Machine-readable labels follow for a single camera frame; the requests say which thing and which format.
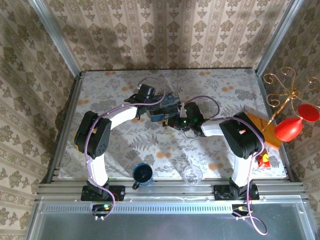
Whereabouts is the starry night print tin box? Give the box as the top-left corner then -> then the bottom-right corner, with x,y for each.
149,91 -> 183,123

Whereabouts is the floral table mat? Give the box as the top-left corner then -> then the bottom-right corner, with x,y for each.
58,69 -> 287,179

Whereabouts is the dark blue mug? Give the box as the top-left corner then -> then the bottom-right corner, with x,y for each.
131,162 -> 154,190

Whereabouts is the clear plastic cup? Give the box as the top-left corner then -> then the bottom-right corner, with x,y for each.
183,164 -> 203,187

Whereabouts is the orange wooden block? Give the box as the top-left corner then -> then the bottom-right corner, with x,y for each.
246,112 -> 282,151

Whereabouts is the red snack packet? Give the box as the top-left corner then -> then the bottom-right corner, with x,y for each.
257,152 -> 272,169

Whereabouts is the pear-shaped red ornament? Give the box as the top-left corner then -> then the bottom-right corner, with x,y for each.
274,117 -> 304,143

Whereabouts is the grey metal sheet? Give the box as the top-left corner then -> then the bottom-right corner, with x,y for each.
26,197 -> 317,240

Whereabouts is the round red ornament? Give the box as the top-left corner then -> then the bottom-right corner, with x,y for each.
297,104 -> 320,123

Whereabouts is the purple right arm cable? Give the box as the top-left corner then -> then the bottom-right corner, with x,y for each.
184,95 -> 269,236

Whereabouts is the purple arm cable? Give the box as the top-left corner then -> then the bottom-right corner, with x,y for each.
84,77 -> 167,222
184,95 -> 269,236

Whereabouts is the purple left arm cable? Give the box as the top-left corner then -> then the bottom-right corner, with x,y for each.
84,77 -> 167,222

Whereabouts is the aluminium front rail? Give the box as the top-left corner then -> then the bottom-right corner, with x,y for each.
34,177 -> 307,202

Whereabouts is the aluminium side rail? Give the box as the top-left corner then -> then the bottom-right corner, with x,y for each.
46,72 -> 84,185
254,70 -> 296,182

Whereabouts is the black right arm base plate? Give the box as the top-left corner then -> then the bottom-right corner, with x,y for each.
213,184 -> 260,201

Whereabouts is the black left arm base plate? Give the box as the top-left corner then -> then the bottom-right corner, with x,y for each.
80,185 -> 126,202

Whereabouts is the slotted grey cable duct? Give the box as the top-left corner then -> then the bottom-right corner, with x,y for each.
42,204 -> 302,214

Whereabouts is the gold wire ornament stand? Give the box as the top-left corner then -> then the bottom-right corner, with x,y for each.
263,66 -> 320,132

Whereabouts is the small circuit board with wires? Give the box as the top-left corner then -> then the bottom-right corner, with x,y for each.
91,203 -> 114,222

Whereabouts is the aluminium frame post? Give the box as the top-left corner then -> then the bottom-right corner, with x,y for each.
254,0 -> 305,75
28,0 -> 84,76

